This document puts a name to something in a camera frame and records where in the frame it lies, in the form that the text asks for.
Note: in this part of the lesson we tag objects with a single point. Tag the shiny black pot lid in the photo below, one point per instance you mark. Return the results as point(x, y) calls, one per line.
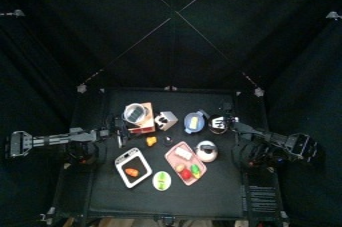
point(216, 124)

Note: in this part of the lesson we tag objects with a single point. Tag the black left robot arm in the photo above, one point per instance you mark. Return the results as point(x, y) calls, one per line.
point(53, 140)

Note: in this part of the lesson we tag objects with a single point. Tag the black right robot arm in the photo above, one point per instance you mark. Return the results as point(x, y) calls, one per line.
point(275, 142)

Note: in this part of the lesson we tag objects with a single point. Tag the silver pot with dark inside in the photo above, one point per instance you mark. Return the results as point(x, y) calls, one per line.
point(135, 113)

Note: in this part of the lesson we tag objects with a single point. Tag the blue pot with yellow butter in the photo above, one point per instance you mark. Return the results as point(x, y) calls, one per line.
point(193, 122)

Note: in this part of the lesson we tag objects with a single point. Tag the wooden toy stove box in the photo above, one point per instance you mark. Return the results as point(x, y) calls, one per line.
point(145, 121)

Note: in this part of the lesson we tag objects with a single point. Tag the orange toy food piece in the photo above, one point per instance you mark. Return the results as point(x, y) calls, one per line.
point(151, 141)

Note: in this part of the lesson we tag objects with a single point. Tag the small white toy house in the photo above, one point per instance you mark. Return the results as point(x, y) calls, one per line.
point(165, 120)

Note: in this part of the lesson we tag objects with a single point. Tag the small dark toy piece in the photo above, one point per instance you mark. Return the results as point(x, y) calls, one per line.
point(167, 140)

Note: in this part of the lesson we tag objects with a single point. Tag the white toy bread slice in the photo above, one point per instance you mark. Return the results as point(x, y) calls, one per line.
point(183, 153)

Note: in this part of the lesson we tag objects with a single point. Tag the white rimmed black tray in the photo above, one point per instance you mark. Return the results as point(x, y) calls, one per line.
point(132, 172)

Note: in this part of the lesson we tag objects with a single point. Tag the orange toy carrot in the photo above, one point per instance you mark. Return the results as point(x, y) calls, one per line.
point(131, 172)

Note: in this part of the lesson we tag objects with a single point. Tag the pink plastic tray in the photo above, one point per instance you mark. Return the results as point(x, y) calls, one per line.
point(185, 163)

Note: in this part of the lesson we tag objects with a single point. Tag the green toy vegetable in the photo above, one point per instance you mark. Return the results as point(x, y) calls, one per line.
point(195, 170)

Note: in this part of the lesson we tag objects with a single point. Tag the tan toy food ball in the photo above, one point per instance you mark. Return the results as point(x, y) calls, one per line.
point(179, 167)

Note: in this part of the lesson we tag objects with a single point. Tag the green and white round plate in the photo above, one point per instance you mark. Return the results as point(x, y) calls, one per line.
point(161, 181)

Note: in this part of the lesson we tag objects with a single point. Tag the red toy tomato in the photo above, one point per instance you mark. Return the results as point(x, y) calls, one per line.
point(185, 173)

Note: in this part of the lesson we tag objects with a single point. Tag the white printed label sticker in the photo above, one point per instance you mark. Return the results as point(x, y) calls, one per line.
point(262, 201)

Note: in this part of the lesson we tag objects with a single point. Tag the grey frame corner clamp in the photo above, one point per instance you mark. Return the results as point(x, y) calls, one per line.
point(332, 15)
point(81, 88)
point(16, 13)
point(258, 92)

